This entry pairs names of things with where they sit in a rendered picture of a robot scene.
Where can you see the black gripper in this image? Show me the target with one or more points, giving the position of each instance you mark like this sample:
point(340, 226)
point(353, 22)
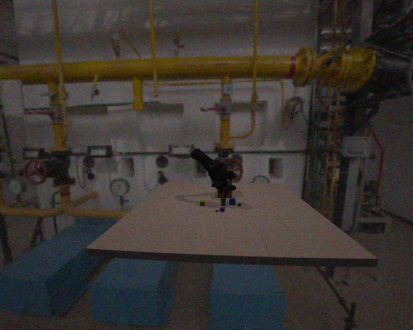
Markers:
point(227, 188)

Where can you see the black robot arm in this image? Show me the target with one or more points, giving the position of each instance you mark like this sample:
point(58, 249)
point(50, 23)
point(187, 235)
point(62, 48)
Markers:
point(216, 170)

